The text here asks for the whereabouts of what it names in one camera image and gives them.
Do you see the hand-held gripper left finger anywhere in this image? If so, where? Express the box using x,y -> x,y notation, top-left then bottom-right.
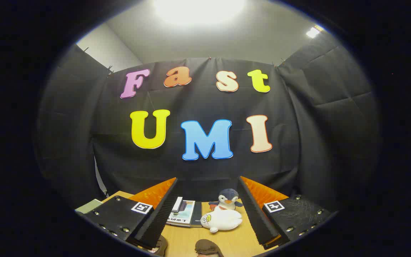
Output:
83,177 -> 178,250

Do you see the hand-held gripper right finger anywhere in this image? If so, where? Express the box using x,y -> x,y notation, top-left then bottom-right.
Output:
237,176 -> 333,250

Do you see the brown fuzzy shoe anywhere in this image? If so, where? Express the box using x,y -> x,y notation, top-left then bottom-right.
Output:
148,236 -> 168,257
195,239 -> 224,257

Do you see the white duck plush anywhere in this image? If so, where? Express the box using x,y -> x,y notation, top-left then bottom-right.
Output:
200,206 -> 243,233

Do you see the dark blue penguin plush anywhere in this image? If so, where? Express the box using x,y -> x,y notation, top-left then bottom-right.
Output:
208,188 -> 244,211

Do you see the book with blue night photo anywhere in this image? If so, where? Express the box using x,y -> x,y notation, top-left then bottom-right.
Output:
172,196 -> 188,214

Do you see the pale blue cover book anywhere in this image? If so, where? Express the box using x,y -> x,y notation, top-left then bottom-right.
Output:
166,201 -> 202,228

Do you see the large ceiling light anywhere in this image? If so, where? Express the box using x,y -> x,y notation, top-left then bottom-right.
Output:
152,0 -> 247,26

